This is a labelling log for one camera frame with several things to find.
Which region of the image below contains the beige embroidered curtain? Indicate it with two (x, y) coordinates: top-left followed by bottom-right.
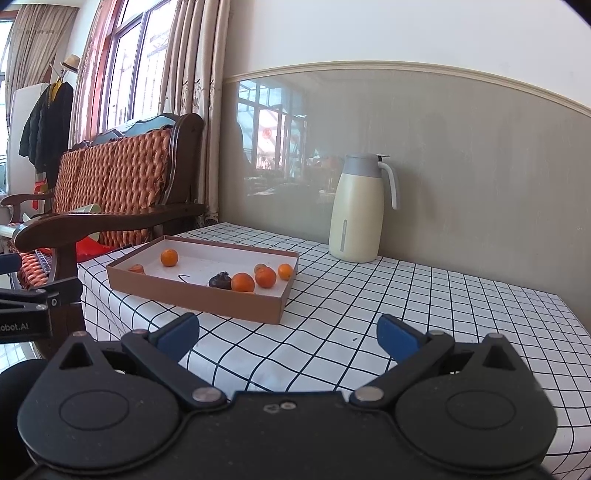
(161, 0), (232, 227)

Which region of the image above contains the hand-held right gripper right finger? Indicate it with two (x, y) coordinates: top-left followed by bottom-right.
(348, 314), (527, 409)

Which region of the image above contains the orange tufted sofa cushion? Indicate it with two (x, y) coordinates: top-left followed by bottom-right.
(53, 128), (172, 250)

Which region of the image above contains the red cloth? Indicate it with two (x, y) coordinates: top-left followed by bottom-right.
(74, 235), (116, 261)

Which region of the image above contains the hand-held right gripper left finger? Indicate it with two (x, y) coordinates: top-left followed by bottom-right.
(56, 312), (228, 412)

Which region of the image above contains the dark wooden sofa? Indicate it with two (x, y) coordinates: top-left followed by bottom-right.
(0, 113), (206, 361)

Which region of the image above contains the black coat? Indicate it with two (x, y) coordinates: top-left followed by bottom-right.
(18, 80), (75, 185)

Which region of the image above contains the brown cardboard box tray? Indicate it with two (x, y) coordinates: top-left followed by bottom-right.
(106, 235), (300, 325)

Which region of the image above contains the cream thermos jug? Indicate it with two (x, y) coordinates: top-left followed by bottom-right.
(328, 154), (399, 264)

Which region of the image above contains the window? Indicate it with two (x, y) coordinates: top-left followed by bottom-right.
(99, 0), (178, 132)

